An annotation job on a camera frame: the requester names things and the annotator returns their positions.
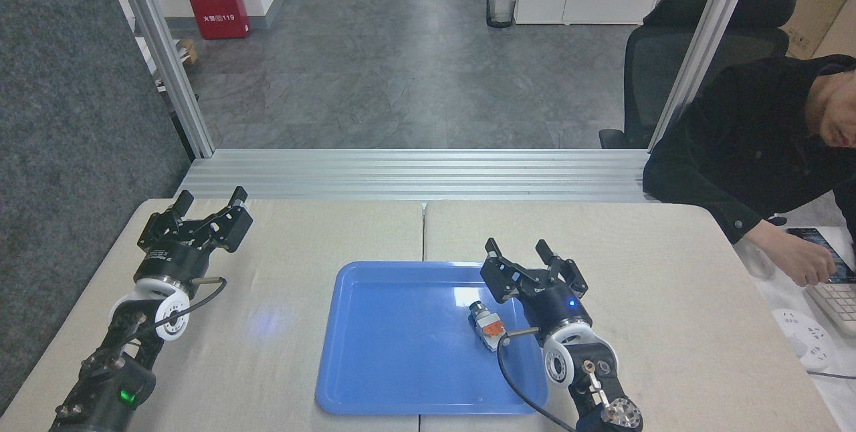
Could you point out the black smartphone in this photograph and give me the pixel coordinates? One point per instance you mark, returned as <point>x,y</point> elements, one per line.
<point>812,239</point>

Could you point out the beige keyboard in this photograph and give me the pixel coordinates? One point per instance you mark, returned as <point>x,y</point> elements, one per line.
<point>836,305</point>

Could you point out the silver aluminium rail frame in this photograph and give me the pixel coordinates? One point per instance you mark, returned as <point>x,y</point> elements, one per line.
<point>414,174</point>

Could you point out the brown cardboard box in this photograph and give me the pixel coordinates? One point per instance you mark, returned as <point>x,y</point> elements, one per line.
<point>819,1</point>

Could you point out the switch part with orange clip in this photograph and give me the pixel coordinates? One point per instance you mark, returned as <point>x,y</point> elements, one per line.
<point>489,326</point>

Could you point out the white computer mouse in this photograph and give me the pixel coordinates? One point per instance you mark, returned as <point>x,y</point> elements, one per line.
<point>754,267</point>

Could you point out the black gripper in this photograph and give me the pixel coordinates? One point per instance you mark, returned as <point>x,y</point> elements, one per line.
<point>556,308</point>
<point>175,263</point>

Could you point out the person's hand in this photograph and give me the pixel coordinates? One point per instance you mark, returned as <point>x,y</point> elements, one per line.
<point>799,258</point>

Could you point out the person's forearm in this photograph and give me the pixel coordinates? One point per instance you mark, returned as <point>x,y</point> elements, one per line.
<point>695,184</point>

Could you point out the silver aluminium post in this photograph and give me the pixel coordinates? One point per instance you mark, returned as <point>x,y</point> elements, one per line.
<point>167,57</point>
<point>705,37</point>

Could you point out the grey felt partition panel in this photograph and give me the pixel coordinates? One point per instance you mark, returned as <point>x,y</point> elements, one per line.
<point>73,151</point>

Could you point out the person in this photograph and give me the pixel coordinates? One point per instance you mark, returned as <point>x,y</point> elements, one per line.
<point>735,138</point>

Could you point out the blue plastic tray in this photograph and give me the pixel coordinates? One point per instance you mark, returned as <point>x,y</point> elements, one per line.
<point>401,352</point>

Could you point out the white power strip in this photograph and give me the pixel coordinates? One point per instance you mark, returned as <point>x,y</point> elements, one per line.
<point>806,338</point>

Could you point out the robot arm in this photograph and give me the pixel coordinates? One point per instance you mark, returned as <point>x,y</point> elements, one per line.
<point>107,385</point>
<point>592,378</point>

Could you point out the black office chair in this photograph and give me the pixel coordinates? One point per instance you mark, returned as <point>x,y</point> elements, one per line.
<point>659,64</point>

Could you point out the mesh waste bin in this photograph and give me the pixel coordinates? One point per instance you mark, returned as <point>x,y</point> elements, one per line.
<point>501,5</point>

